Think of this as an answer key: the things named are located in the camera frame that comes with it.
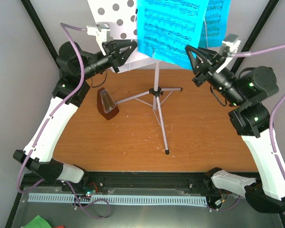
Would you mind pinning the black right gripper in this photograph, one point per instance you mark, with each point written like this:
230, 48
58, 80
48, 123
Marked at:
205, 55

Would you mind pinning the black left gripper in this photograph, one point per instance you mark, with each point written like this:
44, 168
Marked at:
115, 55

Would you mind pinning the blue sheet music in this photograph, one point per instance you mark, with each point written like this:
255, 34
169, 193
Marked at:
166, 27
214, 24

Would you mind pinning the white tripod music stand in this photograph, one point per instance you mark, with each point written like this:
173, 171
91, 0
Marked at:
121, 16

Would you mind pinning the clear acrylic metronome cover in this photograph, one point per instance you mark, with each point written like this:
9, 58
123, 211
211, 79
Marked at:
107, 102

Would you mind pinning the brown wooden metronome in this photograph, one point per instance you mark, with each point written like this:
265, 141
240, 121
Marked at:
109, 115

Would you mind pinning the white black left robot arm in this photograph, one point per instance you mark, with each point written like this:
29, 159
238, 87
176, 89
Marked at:
76, 66

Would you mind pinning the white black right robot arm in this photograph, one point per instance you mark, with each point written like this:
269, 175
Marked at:
252, 122

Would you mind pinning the red paper piece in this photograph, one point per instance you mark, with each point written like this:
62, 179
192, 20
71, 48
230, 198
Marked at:
61, 226

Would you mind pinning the green paper sheet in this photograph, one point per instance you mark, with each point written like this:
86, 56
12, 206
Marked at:
37, 222

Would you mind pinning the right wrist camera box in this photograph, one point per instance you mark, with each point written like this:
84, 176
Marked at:
229, 46

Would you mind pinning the black aluminium frame post right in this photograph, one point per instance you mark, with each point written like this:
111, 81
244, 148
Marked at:
265, 15

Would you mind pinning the black aluminium frame post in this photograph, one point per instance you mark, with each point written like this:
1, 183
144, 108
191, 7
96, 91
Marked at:
28, 6
265, 15

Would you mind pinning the black aluminium frame post left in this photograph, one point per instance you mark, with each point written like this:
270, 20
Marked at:
28, 6

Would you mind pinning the black front mounting rail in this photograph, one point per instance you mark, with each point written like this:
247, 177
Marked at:
191, 182

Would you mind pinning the light blue slotted cable duct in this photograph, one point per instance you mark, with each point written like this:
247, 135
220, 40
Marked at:
125, 200

